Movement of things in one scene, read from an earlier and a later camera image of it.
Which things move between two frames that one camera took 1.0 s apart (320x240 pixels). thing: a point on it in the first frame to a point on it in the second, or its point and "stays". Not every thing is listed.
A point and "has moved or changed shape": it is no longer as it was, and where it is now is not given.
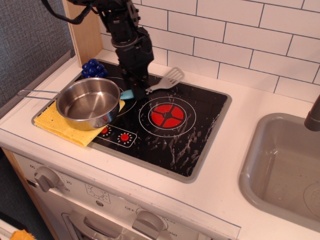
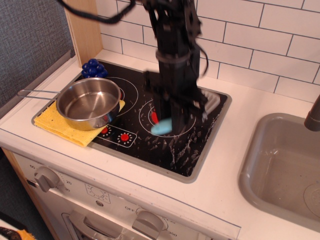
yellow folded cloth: x=49 y=120 stays
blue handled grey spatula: x=174 y=75 has moved or changed shape
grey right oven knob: x=148 y=223 stays
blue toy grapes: x=93 y=69 stays
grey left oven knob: x=46 y=178 stays
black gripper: x=134 y=61 to x=178 y=80
